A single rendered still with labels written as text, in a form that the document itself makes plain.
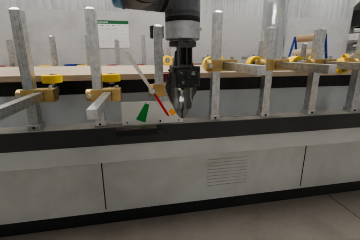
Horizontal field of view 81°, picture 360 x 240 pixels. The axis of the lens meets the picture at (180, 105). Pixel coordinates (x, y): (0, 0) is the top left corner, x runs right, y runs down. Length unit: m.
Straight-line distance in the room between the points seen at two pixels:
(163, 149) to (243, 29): 8.28
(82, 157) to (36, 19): 7.86
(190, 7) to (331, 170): 1.55
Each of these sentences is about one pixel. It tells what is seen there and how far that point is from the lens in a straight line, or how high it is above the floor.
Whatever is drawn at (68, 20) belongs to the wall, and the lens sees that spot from 8.40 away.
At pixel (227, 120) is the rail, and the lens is 0.98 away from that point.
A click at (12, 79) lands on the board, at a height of 0.89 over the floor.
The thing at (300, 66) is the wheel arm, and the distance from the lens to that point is 0.93.
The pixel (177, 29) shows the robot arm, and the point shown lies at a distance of 0.54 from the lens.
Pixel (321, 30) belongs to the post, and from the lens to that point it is 1.19.
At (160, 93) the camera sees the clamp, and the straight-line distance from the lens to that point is 0.89.
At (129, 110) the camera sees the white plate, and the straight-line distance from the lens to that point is 0.90.
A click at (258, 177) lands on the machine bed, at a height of 0.22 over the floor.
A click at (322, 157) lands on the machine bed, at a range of 1.73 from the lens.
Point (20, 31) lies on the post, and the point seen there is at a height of 1.07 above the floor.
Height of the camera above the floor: 1.00
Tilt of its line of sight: 14 degrees down
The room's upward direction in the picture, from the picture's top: straight up
